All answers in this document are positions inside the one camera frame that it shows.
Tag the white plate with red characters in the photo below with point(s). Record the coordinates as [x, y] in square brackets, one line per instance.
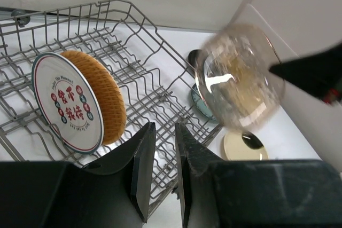
[67, 102]

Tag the cream plate with gold centre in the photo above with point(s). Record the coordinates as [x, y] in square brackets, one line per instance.
[243, 146]

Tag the black round plate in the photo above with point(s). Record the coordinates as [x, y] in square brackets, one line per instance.
[192, 57]

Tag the blue floral teal plate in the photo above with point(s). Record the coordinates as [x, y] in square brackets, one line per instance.
[200, 105]

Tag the brown translucent square plate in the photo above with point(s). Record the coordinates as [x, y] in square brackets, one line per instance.
[233, 78]

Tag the orange woven round plate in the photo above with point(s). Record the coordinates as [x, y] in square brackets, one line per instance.
[106, 91]

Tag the grey wire dish rack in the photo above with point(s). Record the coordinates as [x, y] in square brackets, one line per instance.
[147, 62]

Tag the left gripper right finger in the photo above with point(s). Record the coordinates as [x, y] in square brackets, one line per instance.
[280, 193]

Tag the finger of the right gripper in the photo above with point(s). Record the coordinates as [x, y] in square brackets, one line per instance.
[318, 74]

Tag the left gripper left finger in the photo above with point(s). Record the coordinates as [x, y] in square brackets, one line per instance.
[112, 191]

